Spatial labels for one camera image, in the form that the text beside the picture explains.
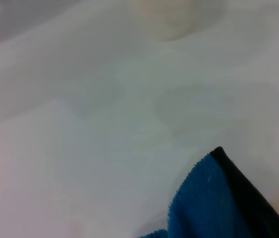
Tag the blue rag with black trim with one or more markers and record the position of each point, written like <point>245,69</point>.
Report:
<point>208,198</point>

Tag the white paper cup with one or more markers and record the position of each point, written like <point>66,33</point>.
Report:
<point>165,22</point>

